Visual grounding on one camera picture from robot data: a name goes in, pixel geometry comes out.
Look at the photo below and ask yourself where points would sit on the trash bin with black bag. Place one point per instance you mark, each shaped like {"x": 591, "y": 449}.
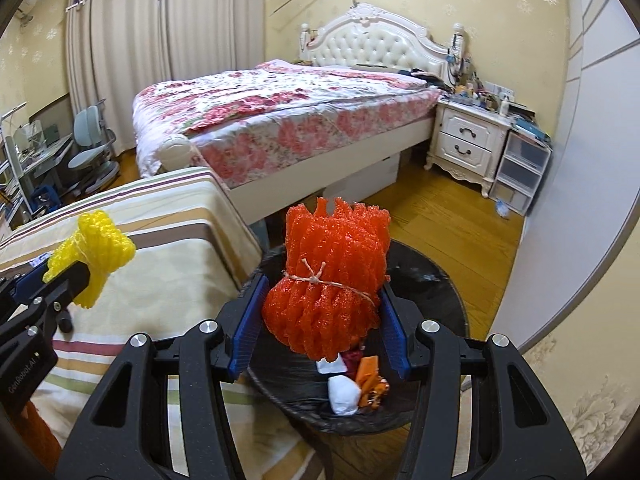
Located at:
{"x": 430, "y": 280}

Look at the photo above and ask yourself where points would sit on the beige curtain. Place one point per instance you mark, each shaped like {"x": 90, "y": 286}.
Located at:
{"x": 215, "y": 15}
{"x": 120, "y": 60}

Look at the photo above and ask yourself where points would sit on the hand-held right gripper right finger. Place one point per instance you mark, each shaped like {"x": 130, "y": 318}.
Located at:
{"x": 397, "y": 335}

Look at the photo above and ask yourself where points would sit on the black cloth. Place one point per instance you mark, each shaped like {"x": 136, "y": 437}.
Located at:
{"x": 425, "y": 76}

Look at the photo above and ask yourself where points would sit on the dark red cloth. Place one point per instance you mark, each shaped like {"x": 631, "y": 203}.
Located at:
{"x": 352, "y": 360}

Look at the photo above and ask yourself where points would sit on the bed with floral bedspread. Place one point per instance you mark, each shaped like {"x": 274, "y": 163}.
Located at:
{"x": 372, "y": 42}

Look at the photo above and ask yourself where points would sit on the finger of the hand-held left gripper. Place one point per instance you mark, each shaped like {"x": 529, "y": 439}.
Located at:
{"x": 52, "y": 297}
{"x": 20, "y": 286}

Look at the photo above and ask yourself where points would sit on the white nightstand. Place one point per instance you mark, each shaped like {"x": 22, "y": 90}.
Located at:
{"x": 465, "y": 135}

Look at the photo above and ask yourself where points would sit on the striped tablecloth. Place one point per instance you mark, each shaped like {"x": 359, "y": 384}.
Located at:
{"x": 175, "y": 220}

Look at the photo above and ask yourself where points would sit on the pink floral quilt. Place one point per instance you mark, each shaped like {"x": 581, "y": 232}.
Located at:
{"x": 280, "y": 105}

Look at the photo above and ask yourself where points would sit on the clutter of small nightstand items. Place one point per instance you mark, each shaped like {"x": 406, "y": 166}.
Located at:
{"x": 485, "y": 95}

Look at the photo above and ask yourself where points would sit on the grey study desk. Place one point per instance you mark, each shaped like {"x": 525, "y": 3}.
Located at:
{"x": 45, "y": 152}

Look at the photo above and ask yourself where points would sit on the white paper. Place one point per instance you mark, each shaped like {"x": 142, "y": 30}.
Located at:
{"x": 342, "y": 392}

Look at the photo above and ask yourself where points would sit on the large orange foam net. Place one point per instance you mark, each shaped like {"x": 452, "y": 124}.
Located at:
{"x": 325, "y": 270}

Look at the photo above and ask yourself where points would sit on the white storage box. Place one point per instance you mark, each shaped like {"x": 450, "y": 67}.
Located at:
{"x": 370, "y": 175}

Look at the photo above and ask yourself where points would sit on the blue stool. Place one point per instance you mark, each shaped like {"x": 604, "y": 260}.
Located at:
{"x": 45, "y": 197}

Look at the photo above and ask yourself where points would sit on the bookshelf with books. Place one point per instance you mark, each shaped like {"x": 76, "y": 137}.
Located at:
{"x": 10, "y": 195}

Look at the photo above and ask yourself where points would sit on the yellow foam net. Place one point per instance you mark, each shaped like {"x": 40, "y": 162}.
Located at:
{"x": 100, "y": 245}

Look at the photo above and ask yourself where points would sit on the clear plastic drawer unit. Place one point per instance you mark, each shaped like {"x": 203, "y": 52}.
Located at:
{"x": 517, "y": 165}

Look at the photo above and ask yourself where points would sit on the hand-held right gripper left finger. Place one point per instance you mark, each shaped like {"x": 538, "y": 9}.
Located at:
{"x": 247, "y": 330}

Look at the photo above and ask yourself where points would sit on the white sliding wardrobe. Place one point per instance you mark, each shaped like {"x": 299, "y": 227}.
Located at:
{"x": 590, "y": 110}

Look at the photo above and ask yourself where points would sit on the grey desk chair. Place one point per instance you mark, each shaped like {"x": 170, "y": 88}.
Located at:
{"x": 90, "y": 125}

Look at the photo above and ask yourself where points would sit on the orange paper piece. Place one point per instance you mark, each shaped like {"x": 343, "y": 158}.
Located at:
{"x": 369, "y": 367}

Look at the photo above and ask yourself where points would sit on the white air conditioner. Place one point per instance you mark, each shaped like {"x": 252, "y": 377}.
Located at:
{"x": 27, "y": 6}

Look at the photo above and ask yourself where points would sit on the orange printed plastic wrapper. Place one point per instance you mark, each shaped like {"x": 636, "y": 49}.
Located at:
{"x": 375, "y": 395}

